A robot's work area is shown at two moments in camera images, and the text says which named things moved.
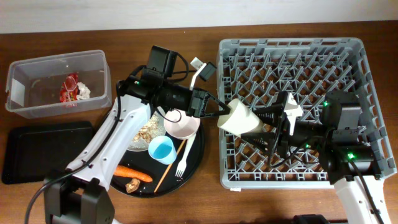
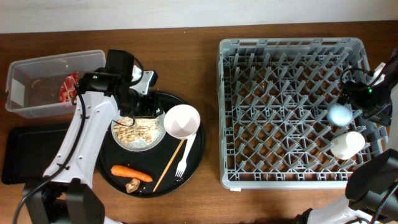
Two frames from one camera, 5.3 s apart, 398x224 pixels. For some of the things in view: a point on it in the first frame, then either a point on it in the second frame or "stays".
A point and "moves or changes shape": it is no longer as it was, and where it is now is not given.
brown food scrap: [132, 186] stays
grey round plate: [153, 126] stays
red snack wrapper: [69, 90] stays
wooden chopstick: [166, 171] stays
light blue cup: [161, 148] moves or changes shape
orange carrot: [122, 171] stays
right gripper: [283, 134] to [357, 89]
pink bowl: [181, 126] stays
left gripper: [197, 106] to [150, 111]
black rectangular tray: [38, 152] stays
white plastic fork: [181, 166] stays
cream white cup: [238, 117] moves or changes shape
